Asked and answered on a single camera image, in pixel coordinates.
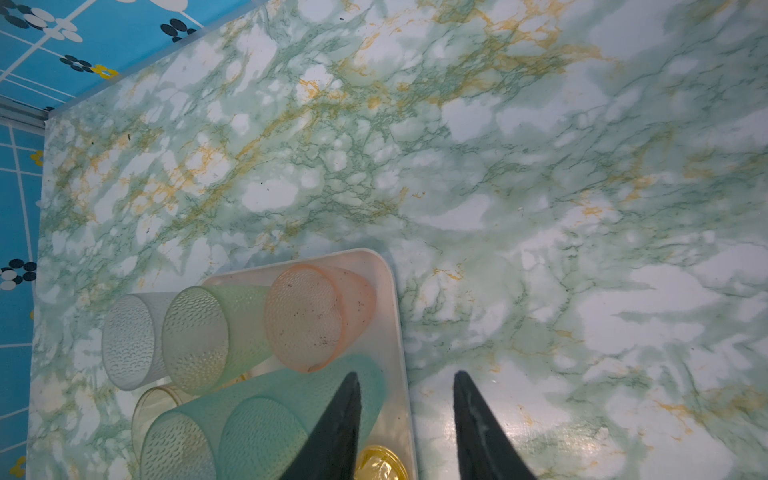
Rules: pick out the beige rectangular tray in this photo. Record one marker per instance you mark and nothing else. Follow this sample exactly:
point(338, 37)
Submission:
point(381, 341)

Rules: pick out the yellow clear tall glass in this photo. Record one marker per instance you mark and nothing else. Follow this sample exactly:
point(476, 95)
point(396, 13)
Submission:
point(376, 462)

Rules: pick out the amber short glass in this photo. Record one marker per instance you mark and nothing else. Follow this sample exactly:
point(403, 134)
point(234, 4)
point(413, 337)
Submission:
point(150, 406)

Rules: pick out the light green textured cup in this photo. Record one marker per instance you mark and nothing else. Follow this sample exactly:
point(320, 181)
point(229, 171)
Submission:
point(214, 333)

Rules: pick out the clear frosted textured cup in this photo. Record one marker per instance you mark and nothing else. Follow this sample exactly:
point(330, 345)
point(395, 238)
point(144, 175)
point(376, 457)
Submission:
point(132, 339)

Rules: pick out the teal textured cup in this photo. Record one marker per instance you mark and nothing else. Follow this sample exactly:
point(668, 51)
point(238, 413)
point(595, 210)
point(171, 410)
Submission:
point(265, 432)
point(182, 442)

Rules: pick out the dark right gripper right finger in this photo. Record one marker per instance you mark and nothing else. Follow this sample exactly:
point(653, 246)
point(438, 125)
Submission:
point(483, 449)

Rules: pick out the pink textured cup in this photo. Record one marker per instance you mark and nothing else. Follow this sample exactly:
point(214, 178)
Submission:
point(314, 313)

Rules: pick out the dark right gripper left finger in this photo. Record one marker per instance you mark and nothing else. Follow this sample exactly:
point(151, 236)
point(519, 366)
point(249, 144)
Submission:
point(331, 449)

